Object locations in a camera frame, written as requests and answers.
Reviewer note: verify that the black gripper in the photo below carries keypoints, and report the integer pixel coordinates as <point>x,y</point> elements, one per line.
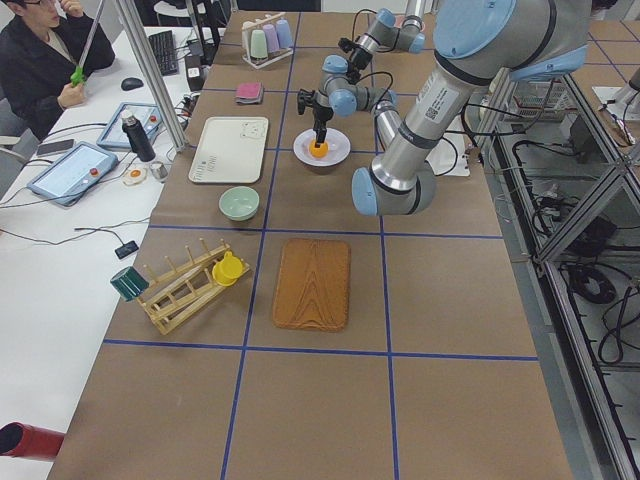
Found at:
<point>320,114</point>
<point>362,58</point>

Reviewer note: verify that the orange fruit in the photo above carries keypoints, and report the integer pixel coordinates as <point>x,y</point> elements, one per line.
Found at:
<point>318,152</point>

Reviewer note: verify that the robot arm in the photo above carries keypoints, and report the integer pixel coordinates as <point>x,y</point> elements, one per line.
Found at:
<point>473,40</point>
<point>388,33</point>

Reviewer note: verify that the cream bear tray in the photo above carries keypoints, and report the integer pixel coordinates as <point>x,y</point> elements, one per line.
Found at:
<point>230,150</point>

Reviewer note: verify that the wooden tray board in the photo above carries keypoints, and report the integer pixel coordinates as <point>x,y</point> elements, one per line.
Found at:
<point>313,285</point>

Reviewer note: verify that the white round plate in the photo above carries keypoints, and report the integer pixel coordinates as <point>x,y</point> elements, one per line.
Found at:
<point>332,151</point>

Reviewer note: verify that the pink and grey cloth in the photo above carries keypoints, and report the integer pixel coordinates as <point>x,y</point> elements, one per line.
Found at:
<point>249,93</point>

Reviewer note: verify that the blue tumbler cup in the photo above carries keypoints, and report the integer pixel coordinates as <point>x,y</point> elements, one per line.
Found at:
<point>284,35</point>

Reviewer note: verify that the purple tumbler cup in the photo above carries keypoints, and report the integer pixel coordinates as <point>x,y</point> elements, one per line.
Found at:
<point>271,37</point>

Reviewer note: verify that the green tumbler cup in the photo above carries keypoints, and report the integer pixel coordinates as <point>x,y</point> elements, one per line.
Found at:
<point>258,46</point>

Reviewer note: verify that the mint green bowl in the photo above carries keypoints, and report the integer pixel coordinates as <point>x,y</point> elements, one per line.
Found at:
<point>239,203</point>

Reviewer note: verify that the small metal cup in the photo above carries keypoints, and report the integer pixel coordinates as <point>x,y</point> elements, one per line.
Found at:
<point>158,170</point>

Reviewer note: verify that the yellow plastic cup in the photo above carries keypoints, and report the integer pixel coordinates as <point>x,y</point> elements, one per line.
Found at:
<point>228,270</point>

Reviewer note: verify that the black keyboard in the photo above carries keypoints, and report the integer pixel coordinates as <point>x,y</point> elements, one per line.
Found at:
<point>164,51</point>

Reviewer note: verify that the black water bottle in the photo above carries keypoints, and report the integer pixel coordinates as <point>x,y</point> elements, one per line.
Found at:
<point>137,136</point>

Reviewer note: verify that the fried egg toy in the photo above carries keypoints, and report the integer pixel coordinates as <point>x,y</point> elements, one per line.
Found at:
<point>134,176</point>

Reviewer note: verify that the black computer mouse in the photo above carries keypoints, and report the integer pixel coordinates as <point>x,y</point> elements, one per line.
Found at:
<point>131,83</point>

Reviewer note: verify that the teach pendant tablet far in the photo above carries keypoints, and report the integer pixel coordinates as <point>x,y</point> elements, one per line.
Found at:
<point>143,117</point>

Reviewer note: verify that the teach pendant tablet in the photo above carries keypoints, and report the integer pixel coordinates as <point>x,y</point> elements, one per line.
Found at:
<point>68,178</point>
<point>143,117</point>

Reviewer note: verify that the wooden dish rack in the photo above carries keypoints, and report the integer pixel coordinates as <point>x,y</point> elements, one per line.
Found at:
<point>177,295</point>

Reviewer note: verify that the small black device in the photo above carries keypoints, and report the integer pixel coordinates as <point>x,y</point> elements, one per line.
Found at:
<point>126,249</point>

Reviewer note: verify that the dark green mug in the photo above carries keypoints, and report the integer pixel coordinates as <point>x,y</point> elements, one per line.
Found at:
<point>129,283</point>

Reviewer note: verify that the teach pendant tablet near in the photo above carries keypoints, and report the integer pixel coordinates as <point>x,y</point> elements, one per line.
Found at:
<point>68,178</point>

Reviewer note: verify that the smartphone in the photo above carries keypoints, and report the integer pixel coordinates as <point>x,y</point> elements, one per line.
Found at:
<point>55,147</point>

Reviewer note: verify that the seated person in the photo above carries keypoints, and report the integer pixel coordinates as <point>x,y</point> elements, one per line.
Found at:
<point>41,47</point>

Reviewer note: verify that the red cylinder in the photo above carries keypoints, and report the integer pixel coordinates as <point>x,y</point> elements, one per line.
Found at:
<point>25,441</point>

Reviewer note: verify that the white wire cup rack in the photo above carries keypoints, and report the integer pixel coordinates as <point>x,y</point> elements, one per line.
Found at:
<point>248,27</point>

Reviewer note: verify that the aluminium frame post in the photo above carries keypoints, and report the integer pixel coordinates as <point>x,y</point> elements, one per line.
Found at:
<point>138,40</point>

